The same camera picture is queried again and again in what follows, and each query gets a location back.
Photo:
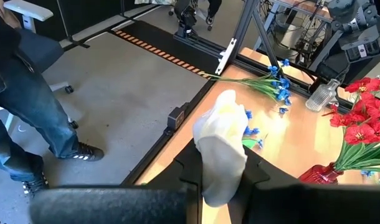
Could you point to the clear ribbed glass vase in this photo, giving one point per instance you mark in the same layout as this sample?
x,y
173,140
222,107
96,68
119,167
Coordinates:
x,y
319,98

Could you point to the red artificial flower bunch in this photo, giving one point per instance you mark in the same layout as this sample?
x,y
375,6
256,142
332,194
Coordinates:
x,y
359,133

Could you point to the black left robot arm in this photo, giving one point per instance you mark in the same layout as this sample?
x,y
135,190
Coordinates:
x,y
358,34

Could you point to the red ribbed glass vase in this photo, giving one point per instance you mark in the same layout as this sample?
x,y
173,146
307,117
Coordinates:
x,y
317,175

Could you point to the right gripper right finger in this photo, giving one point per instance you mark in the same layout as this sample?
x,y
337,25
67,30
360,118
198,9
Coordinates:
x,y
302,205

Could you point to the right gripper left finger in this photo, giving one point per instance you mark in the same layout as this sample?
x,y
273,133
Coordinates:
x,y
115,205

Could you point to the white artificial flower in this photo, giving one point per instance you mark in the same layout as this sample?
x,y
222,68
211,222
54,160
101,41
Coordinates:
x,y
222,155

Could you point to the black aluminium table frame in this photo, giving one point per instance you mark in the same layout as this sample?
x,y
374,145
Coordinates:
x,y
151,154

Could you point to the table-level camera box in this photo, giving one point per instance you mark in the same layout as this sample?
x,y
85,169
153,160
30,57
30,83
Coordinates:
x,y
177,116

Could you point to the silver frame bracket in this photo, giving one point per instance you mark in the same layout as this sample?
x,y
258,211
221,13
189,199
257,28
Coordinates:
x,y
225,56

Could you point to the office chair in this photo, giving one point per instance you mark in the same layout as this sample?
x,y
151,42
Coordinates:
x,y
37,46

